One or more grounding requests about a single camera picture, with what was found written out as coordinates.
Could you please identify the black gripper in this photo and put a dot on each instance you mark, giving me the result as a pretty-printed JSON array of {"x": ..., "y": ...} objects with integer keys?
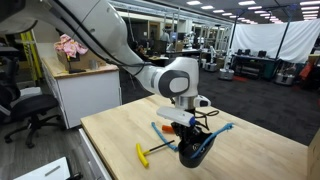
[{"x": 183, "y": 128}]

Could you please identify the black plastic cup object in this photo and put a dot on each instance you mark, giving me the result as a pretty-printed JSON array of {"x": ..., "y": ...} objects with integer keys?
[{"x": 195, "y": 156}]

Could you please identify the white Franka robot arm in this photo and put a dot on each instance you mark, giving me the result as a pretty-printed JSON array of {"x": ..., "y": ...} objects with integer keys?
[{"x": 100, "y": 30}]

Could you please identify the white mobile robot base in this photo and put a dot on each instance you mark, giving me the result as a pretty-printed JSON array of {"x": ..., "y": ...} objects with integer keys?
[{"x": 226, "y": 73}]

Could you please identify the grey mobile robot base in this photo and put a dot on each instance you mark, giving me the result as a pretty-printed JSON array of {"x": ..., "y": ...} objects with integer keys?
[{"x": 284, "y": 78}]

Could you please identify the dark workbench with monitors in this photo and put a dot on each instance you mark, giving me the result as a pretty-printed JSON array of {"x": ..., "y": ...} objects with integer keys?
[{"x": 253, "y": 65}]

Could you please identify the standing person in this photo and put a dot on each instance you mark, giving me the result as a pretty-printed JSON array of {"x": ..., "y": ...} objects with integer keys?
[{"x": 164, "y": 36}]

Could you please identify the white cabinet wooden top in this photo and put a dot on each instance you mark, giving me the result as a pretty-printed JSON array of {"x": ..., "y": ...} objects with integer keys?
[{"x": 86, "y": 96}]

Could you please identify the wooden box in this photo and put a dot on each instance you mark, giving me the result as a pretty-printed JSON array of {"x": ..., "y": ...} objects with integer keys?
[{"x": 314, "y": 160}]

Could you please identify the white backdrop sheet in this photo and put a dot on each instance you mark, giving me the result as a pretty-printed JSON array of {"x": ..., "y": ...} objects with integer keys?
[{"x": 263, "y": 36}]

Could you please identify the ceiling light panel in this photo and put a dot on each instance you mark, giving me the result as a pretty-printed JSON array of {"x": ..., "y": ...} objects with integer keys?
[
  {"x": 207, "y": 7},
  {"x": 247, "y": 3},
  {"x": 310, "y": 3},
  {"x": 194, "y": 2}
]

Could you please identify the black stand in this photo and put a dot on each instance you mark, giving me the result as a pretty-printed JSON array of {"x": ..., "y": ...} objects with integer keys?
[{"x": 76, "y": 70}]

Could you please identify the pink cloth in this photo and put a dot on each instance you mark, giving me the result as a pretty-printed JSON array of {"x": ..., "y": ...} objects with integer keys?
[{"x": 70, "y": 46}]

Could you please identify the black office chair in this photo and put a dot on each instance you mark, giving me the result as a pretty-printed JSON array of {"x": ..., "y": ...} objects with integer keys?
[{"x": 31, "y": 106}]

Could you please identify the yellow poles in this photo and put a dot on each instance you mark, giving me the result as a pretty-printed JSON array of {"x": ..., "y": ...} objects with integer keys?
[{"x": 30, "y": 53}]

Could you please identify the white wrist camera blue cap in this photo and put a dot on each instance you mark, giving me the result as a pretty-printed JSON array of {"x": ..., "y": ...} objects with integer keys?
[{"x": 176, "y": 116}]

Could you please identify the white table frame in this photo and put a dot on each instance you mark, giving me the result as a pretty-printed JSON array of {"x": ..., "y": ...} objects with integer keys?
[{"x": 93, "y": 156}]

